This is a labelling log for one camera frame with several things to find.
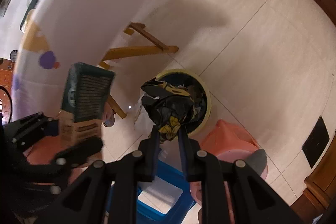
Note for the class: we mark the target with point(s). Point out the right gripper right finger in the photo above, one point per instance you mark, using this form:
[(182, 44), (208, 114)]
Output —
[(193, 166)]

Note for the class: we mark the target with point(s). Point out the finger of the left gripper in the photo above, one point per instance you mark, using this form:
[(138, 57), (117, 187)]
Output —
[(31, 129), (83, 153)]

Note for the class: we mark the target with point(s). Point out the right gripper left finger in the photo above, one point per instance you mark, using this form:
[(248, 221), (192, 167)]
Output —
[(148, 161)]

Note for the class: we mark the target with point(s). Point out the black yellow snack wrapper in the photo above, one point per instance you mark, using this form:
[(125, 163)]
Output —
[(168, 107)]

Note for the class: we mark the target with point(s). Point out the dark green carton box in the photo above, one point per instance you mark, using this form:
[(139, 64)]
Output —
[(84, 97)]

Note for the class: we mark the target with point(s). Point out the yellow rimmed trash bin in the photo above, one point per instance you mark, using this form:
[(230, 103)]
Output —
[(197, 89)]

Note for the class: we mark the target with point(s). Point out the orange pink plastic stool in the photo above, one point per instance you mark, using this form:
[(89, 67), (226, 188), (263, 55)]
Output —
[(230, 142)]

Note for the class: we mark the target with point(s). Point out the blue plastic stool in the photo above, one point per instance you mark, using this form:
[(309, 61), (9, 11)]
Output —
[(165, 200)]

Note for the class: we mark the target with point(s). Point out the wooden table legs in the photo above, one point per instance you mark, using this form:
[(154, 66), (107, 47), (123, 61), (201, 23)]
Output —
[(136, 56)]

